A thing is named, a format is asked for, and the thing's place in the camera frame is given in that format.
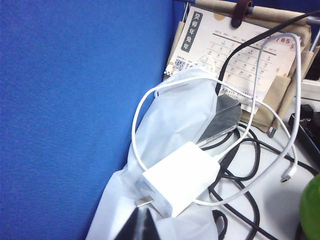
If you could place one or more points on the white plastic bag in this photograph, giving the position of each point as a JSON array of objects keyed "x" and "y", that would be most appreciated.
[{"x": 175, "y": 112}]

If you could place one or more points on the black power plug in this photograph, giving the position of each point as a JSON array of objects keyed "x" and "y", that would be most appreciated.
[{"x": 307, "y": 112}]

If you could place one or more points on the beige canvas desk calendar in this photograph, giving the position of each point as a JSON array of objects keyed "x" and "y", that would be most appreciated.
[{"x": 225, "y": 25}]

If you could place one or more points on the green apple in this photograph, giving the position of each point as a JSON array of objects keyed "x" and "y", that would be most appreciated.
[{"x": 312, "y": 205}]

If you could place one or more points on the black computer monitor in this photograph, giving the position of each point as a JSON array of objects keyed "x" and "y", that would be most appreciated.
[{"x": 313, "y": 71}]

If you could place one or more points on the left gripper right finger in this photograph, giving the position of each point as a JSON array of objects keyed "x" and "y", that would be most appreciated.
[{"x": 151, "y": 230}]

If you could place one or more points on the white charger block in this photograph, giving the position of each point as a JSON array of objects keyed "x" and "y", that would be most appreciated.
[{"x": 180, "y": 172}]

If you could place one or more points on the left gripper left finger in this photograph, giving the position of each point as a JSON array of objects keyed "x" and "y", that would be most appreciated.
[{"x": 135, "y": 227}]

